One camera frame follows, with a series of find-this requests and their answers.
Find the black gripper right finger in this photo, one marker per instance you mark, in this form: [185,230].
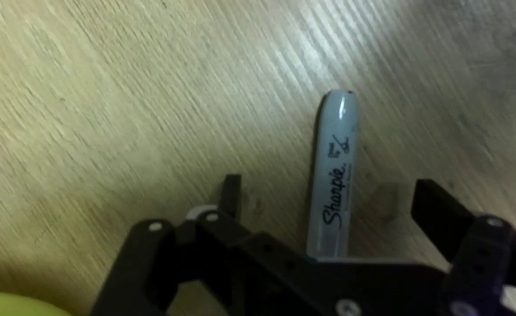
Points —
[478,249]

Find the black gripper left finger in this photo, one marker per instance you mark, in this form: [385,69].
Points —
[159,256]

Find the grey Sharpie marker pen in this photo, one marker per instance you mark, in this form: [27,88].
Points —
[333,176]

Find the yellow plastic bowl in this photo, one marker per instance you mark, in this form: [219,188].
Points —
[24,306]

